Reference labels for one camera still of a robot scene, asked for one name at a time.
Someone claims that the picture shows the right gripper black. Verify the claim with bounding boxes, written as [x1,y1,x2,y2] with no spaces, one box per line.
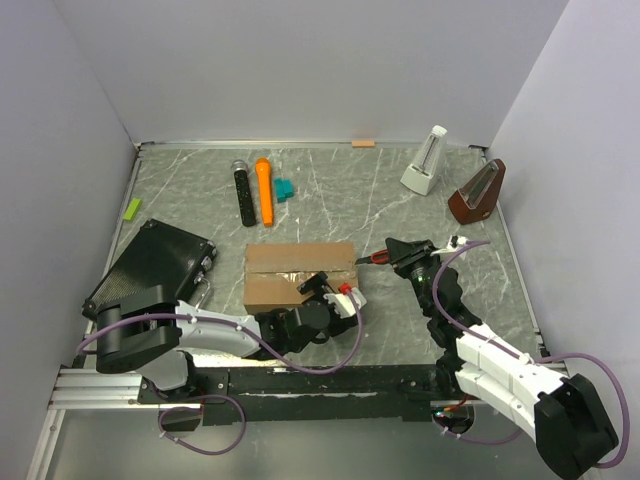
[384,239,442,318]

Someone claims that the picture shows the red black utility knife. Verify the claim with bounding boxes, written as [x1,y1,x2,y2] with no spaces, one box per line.
[355,250,390,265]

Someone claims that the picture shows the brown cardboard express box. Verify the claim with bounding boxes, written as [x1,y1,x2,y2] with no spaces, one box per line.
[243,242,358,314]

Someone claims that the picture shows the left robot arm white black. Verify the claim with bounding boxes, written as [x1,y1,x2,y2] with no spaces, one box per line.
[96,272,357,402]

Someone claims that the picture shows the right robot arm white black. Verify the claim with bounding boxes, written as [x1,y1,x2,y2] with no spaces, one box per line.
[385,236,630,479]

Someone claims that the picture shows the white metronome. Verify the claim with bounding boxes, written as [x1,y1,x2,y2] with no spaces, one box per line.
[400,125,448,196]

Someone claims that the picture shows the brown wooden metronome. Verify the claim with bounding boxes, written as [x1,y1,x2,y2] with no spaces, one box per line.
[448,159,506,225]

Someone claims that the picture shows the teal plastic block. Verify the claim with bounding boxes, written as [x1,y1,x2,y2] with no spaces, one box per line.
[274,178,294,203]

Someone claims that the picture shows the orange tape piece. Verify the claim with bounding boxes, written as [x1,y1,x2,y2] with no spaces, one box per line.
[351,140,376,148]

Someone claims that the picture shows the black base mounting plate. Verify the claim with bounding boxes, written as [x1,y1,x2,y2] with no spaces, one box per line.
[138,364,463,426]

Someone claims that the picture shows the black microphone silver head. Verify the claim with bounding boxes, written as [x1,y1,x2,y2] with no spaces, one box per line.
[231,159,257,227]

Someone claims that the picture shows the black speaker case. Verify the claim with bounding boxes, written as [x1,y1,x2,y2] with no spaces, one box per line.
[82,219,217,321]

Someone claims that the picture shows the green plastic block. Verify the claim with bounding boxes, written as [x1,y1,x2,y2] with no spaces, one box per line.
[123,198,142,222]

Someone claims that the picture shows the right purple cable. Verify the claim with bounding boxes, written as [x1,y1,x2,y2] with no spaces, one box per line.
[432,239,631,469]

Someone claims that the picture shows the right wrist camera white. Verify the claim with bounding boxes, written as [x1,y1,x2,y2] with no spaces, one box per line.
[431,235,471,261]

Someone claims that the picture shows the aluminium rail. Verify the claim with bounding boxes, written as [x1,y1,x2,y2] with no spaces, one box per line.
[47,367,151,411]

